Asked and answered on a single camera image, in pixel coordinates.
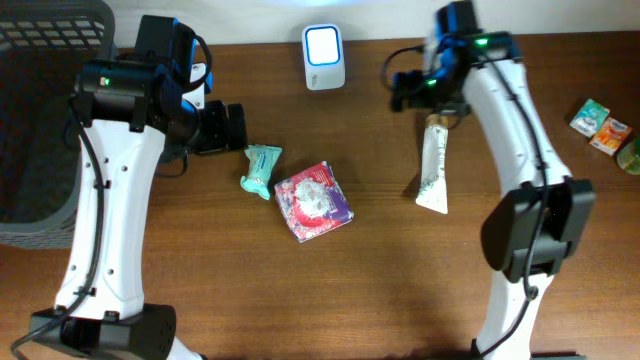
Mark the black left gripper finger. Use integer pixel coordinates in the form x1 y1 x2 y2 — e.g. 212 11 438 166
228 104 248 150
194 100 228 154

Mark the mint green wipes pack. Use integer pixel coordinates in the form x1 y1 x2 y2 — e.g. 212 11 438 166
240 145 282 200

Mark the white cone-shaped pouch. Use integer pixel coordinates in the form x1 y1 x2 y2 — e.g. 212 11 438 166
415 114 449 214

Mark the red purple snack bag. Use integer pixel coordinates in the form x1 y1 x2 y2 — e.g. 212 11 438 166
274 161 354 243

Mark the teal small tissue pack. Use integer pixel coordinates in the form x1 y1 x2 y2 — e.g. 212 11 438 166
569 99 610 138

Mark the orange tissue pack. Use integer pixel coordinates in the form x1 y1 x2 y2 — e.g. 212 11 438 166
589 117 632 156

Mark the green lid jar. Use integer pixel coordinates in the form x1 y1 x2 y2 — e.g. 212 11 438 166
616 137 640 175

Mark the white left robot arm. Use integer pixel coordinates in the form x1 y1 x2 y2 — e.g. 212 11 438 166
10 15 248 359

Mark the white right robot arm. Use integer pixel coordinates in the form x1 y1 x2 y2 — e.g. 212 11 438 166
382 1 596 359

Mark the white barcode scanner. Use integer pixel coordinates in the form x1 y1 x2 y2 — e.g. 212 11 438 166
301 24 346 91

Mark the grey plastic mesh basket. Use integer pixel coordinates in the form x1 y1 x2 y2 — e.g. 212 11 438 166
1 0 117 249

